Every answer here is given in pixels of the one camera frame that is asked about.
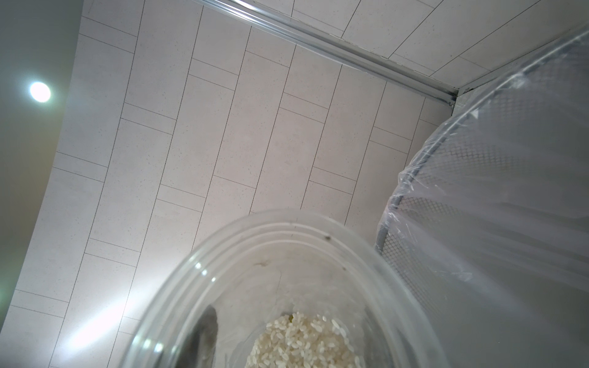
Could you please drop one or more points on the grey mesh waste bin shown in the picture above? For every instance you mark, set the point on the grey mesh waste bin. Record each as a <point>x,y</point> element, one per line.
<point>497,230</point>

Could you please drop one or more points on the clear plastic bin liner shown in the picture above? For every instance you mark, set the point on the clear plastic bin liner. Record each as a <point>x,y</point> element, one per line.
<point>506,184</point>

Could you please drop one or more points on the red lidded rice jar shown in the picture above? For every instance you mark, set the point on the red lidded rice jar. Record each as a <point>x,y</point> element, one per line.
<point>278,264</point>

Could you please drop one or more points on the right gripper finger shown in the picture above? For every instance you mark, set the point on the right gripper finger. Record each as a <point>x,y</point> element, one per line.
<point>199,347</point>

